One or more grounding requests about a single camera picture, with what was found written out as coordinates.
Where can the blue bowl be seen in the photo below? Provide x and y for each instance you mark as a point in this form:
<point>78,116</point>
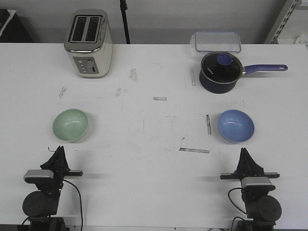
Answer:
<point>235,126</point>

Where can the black tripod pole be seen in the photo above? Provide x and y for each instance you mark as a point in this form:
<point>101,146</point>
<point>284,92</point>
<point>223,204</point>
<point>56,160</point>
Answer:
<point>123,8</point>

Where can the green bowl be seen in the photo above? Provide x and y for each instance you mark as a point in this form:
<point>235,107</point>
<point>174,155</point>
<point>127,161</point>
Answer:
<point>70,125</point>

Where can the grey metal shelf upright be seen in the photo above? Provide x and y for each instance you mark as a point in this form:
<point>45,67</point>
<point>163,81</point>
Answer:
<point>291,25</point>

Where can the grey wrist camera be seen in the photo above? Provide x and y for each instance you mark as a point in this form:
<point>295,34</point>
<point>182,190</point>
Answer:
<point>34,175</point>
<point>257,183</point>

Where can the clear plastic food container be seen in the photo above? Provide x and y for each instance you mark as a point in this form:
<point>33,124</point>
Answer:
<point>210,41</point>

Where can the cream and chrome toaster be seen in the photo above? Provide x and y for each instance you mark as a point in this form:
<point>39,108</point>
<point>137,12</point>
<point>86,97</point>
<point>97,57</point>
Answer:
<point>88,43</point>

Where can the dark blue saucepan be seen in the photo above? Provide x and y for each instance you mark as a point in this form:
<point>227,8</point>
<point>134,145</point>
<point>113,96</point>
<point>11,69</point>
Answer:
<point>220,88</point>

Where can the glass pot lid blue knob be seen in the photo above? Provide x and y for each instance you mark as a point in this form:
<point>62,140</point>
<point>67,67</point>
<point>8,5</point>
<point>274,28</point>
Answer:
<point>221,67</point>

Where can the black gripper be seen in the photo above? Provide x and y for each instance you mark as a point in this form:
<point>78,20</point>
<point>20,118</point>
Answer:
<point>246,163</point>
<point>55,185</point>

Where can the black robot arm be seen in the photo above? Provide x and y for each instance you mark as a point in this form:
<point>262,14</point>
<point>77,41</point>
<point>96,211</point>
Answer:
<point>261,209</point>
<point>41,206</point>

